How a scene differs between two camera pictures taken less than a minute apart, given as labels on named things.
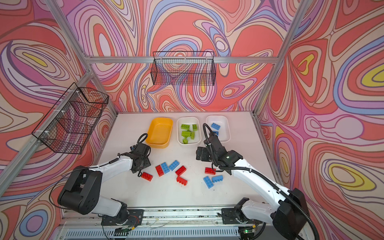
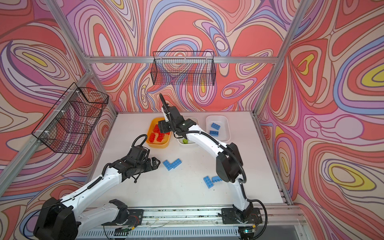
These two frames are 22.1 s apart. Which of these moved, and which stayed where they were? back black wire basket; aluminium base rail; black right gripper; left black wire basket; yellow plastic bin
Moved: black right gripper
Stayed: back black wire basket; left black wire basket; yellow plastic bin; aluminium base rail
